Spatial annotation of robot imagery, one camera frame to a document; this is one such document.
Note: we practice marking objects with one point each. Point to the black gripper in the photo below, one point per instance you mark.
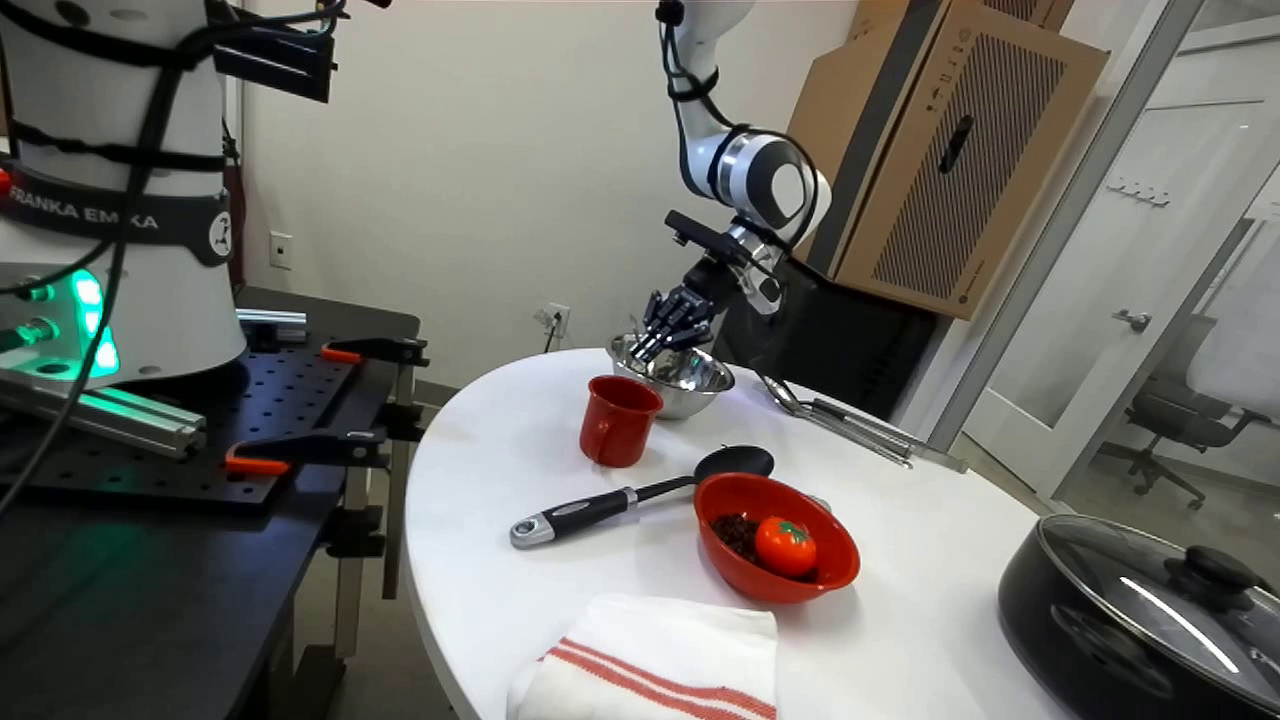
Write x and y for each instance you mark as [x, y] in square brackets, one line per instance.
[672, 319]

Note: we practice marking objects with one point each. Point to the silver metal bowl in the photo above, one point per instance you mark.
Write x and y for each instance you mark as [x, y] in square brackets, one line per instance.
[680, 376]

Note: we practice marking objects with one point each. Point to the red bowl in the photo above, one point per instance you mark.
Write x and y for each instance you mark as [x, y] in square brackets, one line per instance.
[729, 511]

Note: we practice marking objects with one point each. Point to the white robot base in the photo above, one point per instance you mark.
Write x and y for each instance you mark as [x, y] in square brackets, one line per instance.
[115, 216]

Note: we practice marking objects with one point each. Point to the orange-handled clamp front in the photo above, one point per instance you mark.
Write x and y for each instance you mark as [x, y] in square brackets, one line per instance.
[287, 455]

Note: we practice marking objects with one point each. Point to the red tomato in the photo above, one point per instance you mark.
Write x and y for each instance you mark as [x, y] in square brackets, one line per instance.
[787, 547]

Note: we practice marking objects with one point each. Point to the office chair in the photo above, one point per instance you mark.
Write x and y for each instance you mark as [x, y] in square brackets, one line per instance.
[1173, 408]

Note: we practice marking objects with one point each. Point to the red plastic cup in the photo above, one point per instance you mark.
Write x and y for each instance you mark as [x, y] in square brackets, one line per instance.
[618, 421]

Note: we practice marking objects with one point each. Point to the black optical breadboard table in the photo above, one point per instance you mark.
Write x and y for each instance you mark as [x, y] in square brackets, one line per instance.
[161, 613]

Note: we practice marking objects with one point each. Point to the black pot with glass lid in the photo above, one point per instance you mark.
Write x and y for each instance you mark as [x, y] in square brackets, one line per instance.
[1130, 625]

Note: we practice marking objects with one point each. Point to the orange-handled clamp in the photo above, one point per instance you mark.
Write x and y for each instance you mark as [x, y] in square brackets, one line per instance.
[287, 455]
[405, 355]

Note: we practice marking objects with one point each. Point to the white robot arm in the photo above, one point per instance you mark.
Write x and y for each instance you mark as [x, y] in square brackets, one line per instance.
[762, 177]

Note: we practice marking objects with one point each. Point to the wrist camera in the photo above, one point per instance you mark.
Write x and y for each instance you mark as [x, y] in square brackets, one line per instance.
[704, 237]

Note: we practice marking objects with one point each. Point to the black serving spoon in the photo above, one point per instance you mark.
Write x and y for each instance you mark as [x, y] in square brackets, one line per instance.
[592, 511]

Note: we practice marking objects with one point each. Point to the glass door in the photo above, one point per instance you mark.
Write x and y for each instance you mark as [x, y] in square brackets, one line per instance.
[1159, 206]

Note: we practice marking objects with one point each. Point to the white red-striped towel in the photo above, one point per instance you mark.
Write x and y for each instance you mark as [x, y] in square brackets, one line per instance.
[652, 658]

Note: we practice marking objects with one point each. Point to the cardboard box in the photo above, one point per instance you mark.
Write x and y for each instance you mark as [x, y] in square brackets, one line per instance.
[937, 124]

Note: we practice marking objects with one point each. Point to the orange-handled clamp rear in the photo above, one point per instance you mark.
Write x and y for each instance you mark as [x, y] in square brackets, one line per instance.
[405, 355]

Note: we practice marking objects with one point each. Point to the black camera on mount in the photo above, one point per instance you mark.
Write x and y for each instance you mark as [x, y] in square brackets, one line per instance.
[290, 52]

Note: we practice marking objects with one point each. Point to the black cabinet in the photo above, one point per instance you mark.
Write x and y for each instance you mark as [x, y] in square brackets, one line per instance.
[839, 342]

